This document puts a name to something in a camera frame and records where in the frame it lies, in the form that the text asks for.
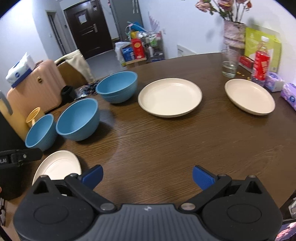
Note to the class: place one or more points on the tall red box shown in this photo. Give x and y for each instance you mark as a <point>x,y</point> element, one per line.
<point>138,48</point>

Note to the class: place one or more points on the white plastic bag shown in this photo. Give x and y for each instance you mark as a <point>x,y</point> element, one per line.
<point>119,49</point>

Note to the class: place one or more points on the green box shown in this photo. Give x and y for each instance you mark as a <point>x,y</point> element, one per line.
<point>276,51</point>

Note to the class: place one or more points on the small purple tissue pack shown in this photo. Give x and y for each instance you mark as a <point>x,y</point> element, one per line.
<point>274,81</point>

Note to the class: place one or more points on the clear drinking glass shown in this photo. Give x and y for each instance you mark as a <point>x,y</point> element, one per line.
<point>229,67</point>

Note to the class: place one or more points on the blue box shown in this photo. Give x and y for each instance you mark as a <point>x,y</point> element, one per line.
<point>128,53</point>

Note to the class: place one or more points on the black box orange logo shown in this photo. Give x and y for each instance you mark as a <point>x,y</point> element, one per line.
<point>11,132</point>

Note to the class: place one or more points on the dried pink flowers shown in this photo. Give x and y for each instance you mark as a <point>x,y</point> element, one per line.
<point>223,5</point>

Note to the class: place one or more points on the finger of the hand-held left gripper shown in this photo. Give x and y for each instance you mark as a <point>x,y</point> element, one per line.
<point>27,155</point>

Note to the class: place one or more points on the yellow cup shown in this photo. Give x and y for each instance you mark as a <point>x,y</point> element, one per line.
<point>34,115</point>

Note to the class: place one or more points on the flat red box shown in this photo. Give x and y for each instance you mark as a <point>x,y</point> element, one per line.
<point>246,62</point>

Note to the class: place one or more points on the dark brown door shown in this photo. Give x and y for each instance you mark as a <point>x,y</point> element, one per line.
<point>89,30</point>

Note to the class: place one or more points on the chair with beige cloth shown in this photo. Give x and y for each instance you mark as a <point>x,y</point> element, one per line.
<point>79,63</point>

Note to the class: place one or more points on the large purple tissue pack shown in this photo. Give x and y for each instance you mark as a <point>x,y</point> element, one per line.
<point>290,95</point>

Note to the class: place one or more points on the grey refrigerator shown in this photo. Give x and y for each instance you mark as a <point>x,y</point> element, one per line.
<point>126,16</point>

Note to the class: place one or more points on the medium blue bowl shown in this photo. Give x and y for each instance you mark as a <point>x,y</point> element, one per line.
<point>77,120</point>

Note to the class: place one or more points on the pink ribbed suitcase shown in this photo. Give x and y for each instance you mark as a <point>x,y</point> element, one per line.
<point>39,88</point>

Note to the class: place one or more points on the large blue bowl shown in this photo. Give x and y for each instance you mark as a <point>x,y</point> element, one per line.
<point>116,85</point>

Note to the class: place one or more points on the mottled pink vase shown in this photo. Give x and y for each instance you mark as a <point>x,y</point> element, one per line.
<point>234,34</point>

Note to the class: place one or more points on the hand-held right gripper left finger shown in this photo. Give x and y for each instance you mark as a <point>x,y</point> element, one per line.
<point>94,175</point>

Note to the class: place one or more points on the black cylinder cap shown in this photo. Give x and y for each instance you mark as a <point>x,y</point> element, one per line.
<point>68,93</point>

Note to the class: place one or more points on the small blue bowl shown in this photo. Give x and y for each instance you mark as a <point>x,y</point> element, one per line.
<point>40,136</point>

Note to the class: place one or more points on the dark plastic packet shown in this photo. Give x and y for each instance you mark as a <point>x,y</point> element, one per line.
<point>82,94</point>

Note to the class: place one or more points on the metal storage rack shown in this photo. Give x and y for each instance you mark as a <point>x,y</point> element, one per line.
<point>155,46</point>

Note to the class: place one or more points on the cream plate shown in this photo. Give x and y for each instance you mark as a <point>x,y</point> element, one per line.
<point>57,164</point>
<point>170,96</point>
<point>249,96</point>

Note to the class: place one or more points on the red label plastic bottle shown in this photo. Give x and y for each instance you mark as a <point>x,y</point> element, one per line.
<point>261,62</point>

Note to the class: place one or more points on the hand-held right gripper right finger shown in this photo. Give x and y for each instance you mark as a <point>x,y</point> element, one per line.
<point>202,177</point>

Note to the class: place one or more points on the white blue tissue pack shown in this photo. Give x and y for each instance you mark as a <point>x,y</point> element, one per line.
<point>20,69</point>

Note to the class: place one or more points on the teal bag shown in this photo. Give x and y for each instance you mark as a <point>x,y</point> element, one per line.
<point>136,27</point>

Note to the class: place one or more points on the grey narrow door frame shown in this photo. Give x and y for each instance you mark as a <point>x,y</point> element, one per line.
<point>55,32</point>

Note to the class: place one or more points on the pink fan wall decoration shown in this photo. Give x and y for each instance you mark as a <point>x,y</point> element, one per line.
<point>153,22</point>

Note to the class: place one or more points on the wooden chair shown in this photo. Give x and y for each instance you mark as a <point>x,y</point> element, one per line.
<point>69,77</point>

